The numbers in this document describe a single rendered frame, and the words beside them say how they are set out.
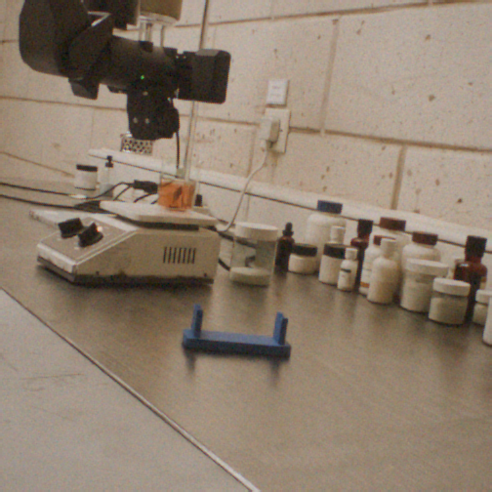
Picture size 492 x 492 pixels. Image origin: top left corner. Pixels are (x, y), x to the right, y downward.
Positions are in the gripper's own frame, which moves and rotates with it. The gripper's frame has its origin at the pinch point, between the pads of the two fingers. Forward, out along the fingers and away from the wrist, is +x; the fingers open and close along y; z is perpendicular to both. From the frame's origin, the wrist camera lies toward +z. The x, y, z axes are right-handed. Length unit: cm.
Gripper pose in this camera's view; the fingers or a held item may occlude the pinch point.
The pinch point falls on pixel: (192, 78)
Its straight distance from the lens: 102.9
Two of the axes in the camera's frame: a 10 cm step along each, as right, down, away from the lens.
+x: 5.9, -0.3, 8.0
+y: 7.9, 1.9, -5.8
